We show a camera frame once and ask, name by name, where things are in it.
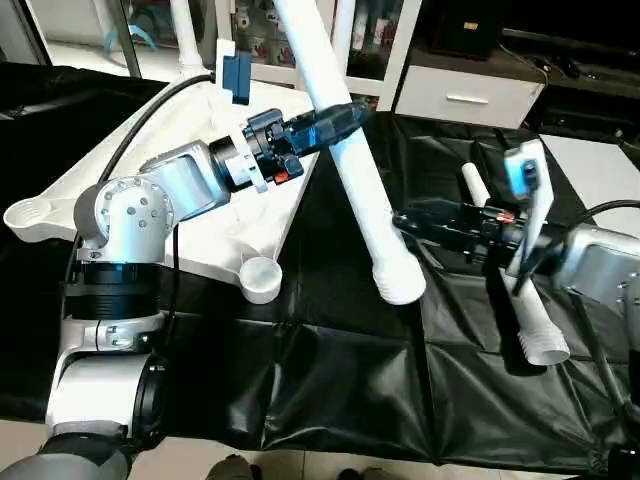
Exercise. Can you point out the white low drawer unit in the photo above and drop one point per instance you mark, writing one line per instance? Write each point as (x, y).
(465, 98)

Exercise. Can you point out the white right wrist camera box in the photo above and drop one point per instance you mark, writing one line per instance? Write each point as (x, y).
(525, 190)

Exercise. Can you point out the black plastic work mat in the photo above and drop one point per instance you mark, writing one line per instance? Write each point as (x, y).
(350, 380)

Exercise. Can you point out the dark left robot foot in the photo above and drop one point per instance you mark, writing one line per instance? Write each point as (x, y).
(230, 470)

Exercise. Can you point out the white side table board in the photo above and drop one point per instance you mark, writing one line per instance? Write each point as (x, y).
(600, 175)

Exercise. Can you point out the black box with yellow label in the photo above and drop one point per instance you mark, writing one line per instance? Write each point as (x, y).
(465, 28)

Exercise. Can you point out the teal plastic object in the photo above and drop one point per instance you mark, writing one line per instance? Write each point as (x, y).
(135, 38)

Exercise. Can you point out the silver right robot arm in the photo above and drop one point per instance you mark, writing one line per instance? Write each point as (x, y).
(600, 265)

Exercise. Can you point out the dark right robot foot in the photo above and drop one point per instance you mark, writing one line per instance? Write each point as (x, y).
(368, 473)

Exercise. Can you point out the white plastic children's table top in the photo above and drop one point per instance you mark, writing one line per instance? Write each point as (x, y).
(210, 230)

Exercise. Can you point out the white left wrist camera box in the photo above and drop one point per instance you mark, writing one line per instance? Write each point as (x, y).
(235, 70)

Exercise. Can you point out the white plastic table leg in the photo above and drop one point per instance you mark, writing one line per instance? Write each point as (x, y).
(345, 25)
(535, 330)
(188, 35)
(365, 190)

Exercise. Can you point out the dark robot foot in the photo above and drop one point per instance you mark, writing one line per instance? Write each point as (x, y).
(230, 470)
(368, 473)

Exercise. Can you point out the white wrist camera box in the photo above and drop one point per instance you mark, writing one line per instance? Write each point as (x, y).
(525, 190)
(235, 70)

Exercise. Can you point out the white glass door cabinet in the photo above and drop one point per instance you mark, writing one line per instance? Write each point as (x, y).
(380, 45)

